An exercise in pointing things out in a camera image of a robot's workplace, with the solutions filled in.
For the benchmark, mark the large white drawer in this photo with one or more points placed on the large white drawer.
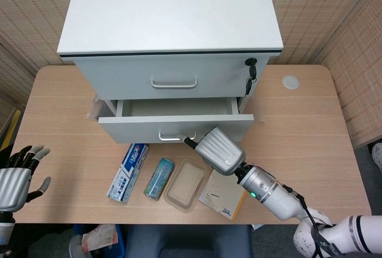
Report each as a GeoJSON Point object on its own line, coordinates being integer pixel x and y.
{"type": "Point", "coordinates": [125, 76]}

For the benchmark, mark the grey round table grommet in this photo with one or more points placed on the grey round table grommet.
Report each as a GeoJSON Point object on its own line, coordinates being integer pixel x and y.
{"type": "Point", "coordinates": [290, 82]}

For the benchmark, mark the white drawer cabinet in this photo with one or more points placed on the white drawer cabinet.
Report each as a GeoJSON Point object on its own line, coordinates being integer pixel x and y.
{"type": "Point", "coordinates": [167, 10]}

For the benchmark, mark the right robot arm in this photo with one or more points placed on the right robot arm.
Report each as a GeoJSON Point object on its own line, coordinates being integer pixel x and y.
{"type": "Point", "coordinates": [277, 198]}

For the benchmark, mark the blue white toothpaste box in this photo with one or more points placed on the blue white toothpaste box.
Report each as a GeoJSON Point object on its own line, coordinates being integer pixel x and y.
{"type": "Point", "coordinates": [128, 171]}

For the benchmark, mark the dark blue chair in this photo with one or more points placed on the dark blue chair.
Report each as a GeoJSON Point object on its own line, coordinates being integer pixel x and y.
{"type": "Point", "coordinates": [188, 241]}

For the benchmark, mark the black cabinet keys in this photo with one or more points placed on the black cabinet keys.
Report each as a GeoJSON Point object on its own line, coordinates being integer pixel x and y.
{"type": "Point", "coordinates": [250, 73]}

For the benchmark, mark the worn yellow-spined notebook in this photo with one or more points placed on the worn yellow-spined notebook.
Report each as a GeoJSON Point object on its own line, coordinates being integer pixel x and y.
{"type": "Point", "coordinates": [221, 195]}

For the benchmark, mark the teal drink can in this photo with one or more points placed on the teal drink can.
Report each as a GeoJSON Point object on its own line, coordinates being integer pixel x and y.
{"type": "Point", "coordinates": [158, 178]}

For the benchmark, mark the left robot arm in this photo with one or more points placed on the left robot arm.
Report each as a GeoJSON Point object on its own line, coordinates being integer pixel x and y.
{"type": "Point", "coordinates": [4, 231]}

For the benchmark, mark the red white plastic bag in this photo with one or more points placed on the red white plastic bag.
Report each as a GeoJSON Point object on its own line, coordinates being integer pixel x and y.
{"type": "Point", "coordinates": [98, 238]}

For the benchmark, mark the white shoe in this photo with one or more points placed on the white shoe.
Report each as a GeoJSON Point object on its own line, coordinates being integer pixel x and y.
{"type": "Point", "coordinates": [378, 156]}

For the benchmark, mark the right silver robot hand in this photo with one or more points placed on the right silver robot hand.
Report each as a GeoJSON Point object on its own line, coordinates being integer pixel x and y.
{"type": "Point", "coordinates": [219, 153]}

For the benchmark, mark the yellow wooden board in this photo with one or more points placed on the yellow wooden board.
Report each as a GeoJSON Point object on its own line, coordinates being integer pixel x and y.
{"type": "Point", "coordinates": [10, 129]}

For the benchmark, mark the medium white drawer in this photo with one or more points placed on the medium white drawer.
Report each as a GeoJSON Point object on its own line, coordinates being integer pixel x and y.
{"type": "Point", "coordinates": [134, 129]}

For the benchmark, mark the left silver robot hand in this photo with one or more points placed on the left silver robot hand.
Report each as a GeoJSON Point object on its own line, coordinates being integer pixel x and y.
{"type": "Point", "coordinates": [12, 186]}

